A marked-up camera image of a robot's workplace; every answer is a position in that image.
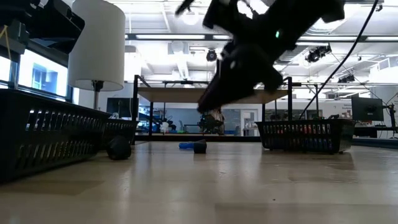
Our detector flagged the table lamp with white shade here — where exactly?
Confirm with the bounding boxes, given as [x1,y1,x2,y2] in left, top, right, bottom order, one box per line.
[67,0,126,118]

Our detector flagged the dark monitor on arm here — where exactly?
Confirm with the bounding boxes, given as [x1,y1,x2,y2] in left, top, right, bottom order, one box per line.
[351,95,397,138]

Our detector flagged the black round object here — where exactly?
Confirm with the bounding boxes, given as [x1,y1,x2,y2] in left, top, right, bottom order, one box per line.
[106,135,132,161]

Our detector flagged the black ceiling light rail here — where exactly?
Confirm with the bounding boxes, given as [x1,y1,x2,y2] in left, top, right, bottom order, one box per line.
[124,33,398,44]

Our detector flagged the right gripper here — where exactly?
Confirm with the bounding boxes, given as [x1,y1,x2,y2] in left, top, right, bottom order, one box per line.
[197,41,284,114]

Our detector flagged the black ceiling spotlight cluster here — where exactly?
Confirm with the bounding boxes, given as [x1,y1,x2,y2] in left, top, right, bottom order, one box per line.
[305,44,333,63]

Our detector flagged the black hanging cable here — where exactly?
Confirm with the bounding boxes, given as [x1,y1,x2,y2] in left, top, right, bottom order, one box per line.
[295,0,382,121]

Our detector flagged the black slotted plastic basket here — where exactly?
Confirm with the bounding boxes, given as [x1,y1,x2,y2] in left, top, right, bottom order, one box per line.
[101,118,140,147]
[255,118,357,155]
[0,88,112,184]

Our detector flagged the black ceiling dome camera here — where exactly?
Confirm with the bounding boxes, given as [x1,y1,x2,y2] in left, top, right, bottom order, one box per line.
[205,49,218,63]

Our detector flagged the wooden shelf riser black legs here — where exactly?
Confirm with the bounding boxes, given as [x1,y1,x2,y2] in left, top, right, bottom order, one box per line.
[132,74,294,142]

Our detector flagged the person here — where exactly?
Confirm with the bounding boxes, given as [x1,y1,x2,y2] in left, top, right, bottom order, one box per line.
[203,108,225,135]

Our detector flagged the dark wall screen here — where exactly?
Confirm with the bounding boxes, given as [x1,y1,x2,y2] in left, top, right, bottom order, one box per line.
[107,97,140,119]

